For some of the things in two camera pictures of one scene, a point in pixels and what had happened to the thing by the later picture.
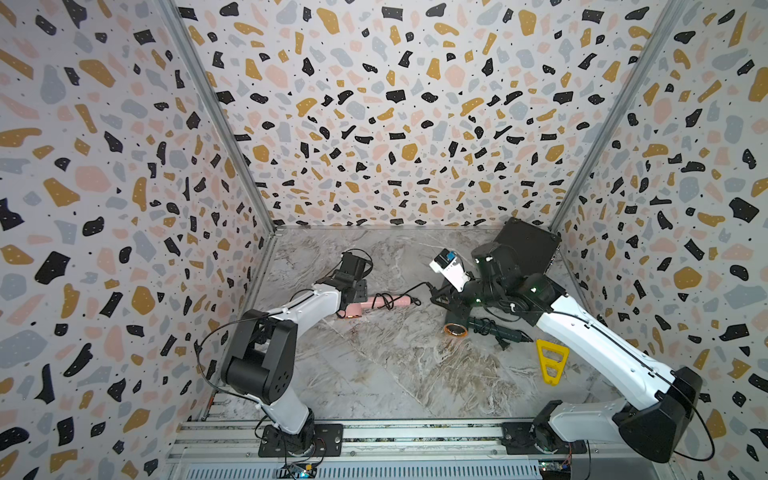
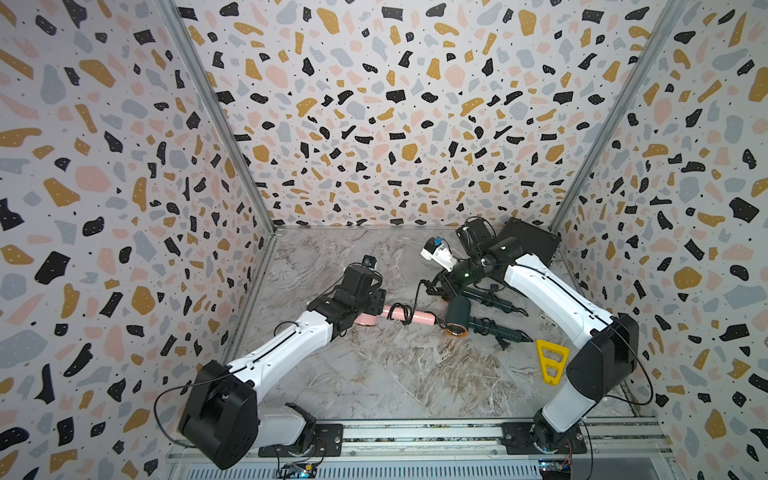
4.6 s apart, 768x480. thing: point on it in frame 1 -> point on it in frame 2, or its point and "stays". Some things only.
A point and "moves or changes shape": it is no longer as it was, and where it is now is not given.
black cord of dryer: x=484 y=327 stays
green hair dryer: x=461 y=322 stays
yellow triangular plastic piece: x=548 y=362 stays
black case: x=534 y=247 stays
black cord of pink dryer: x=384 y=300 moves or changes shape
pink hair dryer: x=355 y=310 moves or changes shape
